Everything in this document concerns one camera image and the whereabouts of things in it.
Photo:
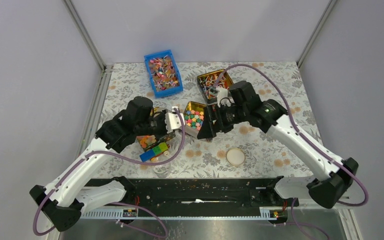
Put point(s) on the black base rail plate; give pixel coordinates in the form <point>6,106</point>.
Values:
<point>205,197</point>

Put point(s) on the white round jar lid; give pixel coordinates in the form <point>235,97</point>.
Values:
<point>235,156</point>

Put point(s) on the gold tin star candies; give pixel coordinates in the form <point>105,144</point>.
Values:
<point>194,118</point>

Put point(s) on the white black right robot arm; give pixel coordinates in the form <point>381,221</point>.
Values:
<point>333,175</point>

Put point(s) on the floral tablecloth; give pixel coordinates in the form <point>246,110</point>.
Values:
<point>265,157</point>

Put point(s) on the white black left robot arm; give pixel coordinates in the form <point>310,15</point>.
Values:
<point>61,202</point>

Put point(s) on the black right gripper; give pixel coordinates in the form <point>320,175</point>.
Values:
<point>208,129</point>

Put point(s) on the gold tin pastel candies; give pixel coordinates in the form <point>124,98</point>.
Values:
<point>148,142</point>

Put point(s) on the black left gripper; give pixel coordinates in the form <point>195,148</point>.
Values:
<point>164,115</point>

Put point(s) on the colourful toy block truck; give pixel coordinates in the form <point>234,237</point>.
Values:
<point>154,152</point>

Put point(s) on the blue plastic candy bin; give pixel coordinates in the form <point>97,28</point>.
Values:
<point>164,75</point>

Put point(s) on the gold tin with lollipops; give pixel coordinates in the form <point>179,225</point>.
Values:
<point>207,81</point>

